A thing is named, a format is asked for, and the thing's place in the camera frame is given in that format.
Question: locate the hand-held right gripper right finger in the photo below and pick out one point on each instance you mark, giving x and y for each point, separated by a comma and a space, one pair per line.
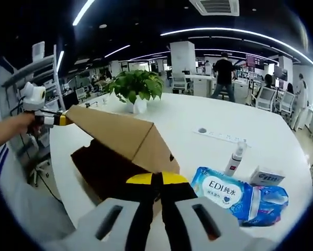
177, 198

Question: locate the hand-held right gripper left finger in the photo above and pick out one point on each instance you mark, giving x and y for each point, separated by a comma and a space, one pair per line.
140, 206

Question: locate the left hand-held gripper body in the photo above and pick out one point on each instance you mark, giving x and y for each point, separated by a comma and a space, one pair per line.
33, 96

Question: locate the white label blue wipes pack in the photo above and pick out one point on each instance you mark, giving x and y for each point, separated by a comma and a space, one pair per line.
219, 191

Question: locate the brown cardboard shoe box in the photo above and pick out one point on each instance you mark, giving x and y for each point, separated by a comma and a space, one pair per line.
114, 130

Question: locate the silver spray bottle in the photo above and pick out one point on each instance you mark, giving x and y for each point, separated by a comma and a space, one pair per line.
233, 162

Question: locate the small white box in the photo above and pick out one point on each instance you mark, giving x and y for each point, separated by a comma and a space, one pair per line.
267, 176

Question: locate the person's left hand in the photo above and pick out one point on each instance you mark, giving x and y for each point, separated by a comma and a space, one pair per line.
28, 124

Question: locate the grey metal storage rack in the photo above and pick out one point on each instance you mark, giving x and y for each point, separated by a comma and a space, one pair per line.
41, 75

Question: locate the small black table tool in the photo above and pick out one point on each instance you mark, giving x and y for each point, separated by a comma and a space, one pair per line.
89, 105

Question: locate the white table socket strip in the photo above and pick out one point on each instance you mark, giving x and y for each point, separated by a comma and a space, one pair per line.
219, 136

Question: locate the green potted plant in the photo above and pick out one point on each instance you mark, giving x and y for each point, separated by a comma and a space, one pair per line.
138, 83

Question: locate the straight ceiling light strip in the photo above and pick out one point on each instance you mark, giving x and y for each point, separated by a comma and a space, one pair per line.
83, 12

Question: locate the white office chair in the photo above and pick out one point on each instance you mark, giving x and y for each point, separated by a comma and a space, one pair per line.
180, 81
265, 98
286, 103

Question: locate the curved ceiling light strip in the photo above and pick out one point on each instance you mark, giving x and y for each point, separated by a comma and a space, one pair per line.
188, 31

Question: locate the dark computer monitor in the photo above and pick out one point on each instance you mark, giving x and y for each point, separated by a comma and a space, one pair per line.
280, 72

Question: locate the ceiling air conditioner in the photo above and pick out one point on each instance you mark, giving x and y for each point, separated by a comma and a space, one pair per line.
215, 6

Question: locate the purple wall display screen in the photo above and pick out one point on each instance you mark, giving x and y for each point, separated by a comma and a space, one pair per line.
254, 61

